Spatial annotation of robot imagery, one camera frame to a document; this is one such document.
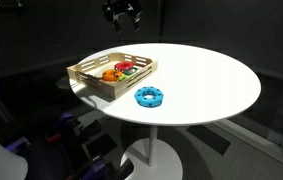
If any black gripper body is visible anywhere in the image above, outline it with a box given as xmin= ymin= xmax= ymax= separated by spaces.
xmin=101 ymin=0 xmax=143 ymax=22

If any small dark green ring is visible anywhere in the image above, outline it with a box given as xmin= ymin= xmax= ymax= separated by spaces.
xmin=123 ymin=67 xmax=139 ymax=76

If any yellow green striped toy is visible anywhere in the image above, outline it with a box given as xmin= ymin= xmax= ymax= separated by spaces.
xmin=116 ymin=70 xmax=129 ymax=82

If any slatted wooden tray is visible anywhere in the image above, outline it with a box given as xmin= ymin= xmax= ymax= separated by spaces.
xmin=66 ymin=52 xmax=159 ymax=100

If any red ring toy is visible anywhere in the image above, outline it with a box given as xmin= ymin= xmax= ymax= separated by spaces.
xmin=113 ymin=61 xmax=135 ymax=72

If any orange yellow ring toy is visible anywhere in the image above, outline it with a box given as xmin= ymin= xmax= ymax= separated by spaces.
xmin=101 ymin=68 xmax=119 ymax=83

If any blue studded ring toy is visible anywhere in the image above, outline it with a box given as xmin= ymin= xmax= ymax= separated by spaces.
xmin=133 ymin=85 xmax=165 ymax=109

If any orange clamp handle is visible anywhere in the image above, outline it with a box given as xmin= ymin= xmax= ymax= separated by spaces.
xmin=45 ymin=132 xmax=63 ymax=145

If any white table pedestal base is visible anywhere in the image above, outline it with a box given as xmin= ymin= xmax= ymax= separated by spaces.
xmin=119 ymin=124 xmax=184 ymax=180

